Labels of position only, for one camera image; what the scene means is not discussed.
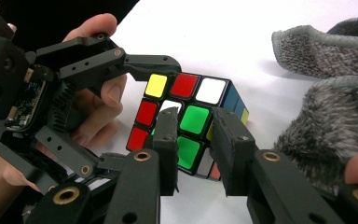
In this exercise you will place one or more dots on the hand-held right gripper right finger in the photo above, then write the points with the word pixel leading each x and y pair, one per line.
pixel 234 155

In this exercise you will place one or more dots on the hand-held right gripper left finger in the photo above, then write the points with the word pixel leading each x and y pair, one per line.
pixel 166 149

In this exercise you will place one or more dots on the white table sheet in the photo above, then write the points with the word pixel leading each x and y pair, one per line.
pixel 230 37

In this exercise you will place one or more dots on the colourful puzzle cube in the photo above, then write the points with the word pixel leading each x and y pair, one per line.
pixel 195 119

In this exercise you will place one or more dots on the grey fluffy cloth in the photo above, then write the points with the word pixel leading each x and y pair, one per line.
pixel 329 124

